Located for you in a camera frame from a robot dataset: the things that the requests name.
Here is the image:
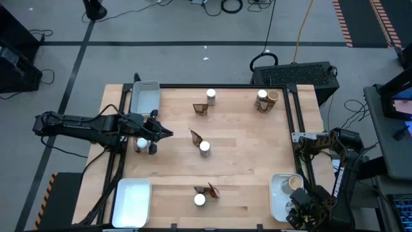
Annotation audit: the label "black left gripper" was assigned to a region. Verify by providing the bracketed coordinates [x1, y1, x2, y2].
[128, 109, 174, 156]

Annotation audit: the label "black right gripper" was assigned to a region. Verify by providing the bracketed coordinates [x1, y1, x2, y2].
[286, 188, 334, 231]

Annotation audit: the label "bagel sesame seasoning jar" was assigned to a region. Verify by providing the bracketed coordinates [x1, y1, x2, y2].
[135, 137, 149, 154]
[255, 89, 268, 107]
[206, 88, 217, 106]
[198, 140, 212, 159]
[193, 193, 207, 207]

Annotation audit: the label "white plastic bin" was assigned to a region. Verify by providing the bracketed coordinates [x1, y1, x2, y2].
[268, 172, 305, 223]
[111, 178, 153, 229]

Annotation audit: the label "light gray plastic bin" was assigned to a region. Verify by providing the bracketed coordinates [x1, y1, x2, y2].
[129, 80, 161, 119]

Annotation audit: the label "backlit keyboard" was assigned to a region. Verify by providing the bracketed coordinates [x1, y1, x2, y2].
[388, 193, 412, 232]

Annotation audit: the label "gray desk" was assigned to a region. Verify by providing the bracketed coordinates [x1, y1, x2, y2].
[362, 84, 412, 181]

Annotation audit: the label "black mat orange striped edge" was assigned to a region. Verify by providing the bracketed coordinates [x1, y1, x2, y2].
[332, 0, 403, 49]
[33, 171, 84, 231]

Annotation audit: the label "black mesh computer case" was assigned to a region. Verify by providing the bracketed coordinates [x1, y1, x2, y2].
[250, 61, 341, 107]

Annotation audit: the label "small black desk device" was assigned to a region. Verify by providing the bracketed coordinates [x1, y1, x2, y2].
[394, 125, 411, 142]

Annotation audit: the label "black stand base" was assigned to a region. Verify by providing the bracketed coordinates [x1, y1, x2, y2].
[82, 0, 108, 21]

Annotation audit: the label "black equipment case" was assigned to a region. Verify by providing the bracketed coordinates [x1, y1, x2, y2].
[0, 46, 44, 94]
[0, 5, 42, 61]

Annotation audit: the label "black aluminium table frame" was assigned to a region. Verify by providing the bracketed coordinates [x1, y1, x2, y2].
[79, 72, 318, 232]

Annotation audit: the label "black desk cables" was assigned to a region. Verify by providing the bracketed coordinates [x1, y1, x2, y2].
[340, 98, 371, 130]

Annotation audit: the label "black floor cable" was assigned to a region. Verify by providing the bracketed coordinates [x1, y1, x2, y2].
[82, 0, 162, 23]
[28, 28, 54, 43]

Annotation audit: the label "coiled black cable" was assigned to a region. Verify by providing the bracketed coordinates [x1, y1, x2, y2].
[220, 0, 244, 14]

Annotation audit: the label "desk monitor black frame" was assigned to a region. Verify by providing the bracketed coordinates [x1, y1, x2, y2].
[379, 67, 412, 122]

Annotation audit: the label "black hanging cable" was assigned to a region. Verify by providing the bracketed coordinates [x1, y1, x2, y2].
[249, 0, 279, 73]

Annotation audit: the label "yellow hanging cable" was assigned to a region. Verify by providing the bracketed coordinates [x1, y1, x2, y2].
[292, 0, 315, 64]

